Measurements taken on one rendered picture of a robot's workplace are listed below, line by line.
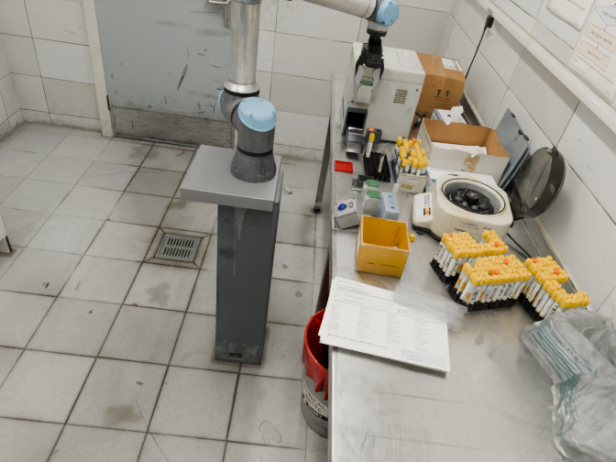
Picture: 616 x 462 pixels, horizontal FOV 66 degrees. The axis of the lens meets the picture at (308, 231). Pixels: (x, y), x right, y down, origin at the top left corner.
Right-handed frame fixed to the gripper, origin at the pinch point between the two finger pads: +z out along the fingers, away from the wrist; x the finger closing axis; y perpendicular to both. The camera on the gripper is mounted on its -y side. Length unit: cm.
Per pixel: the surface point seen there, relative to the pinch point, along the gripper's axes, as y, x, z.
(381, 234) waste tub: -60, -7, 20
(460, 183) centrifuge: -35, -34, 14
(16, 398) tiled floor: -74, 114, 112
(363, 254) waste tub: -73, -1, 18
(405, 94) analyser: 9.7, -17.1, 3.8
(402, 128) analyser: 9.8, -19.6, 17.8
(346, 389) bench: -110, 2, 25
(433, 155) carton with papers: -19.0, -26.6, 13.2
